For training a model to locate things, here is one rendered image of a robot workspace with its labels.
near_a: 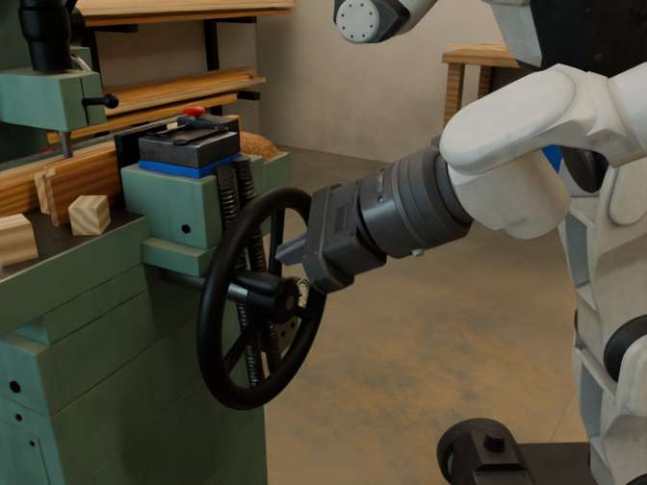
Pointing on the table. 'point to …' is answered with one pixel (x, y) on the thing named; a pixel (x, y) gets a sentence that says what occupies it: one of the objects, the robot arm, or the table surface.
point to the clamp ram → (128, 153)
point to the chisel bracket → (50, 99)
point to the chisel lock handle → (102, 101)
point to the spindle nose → (46, 34)
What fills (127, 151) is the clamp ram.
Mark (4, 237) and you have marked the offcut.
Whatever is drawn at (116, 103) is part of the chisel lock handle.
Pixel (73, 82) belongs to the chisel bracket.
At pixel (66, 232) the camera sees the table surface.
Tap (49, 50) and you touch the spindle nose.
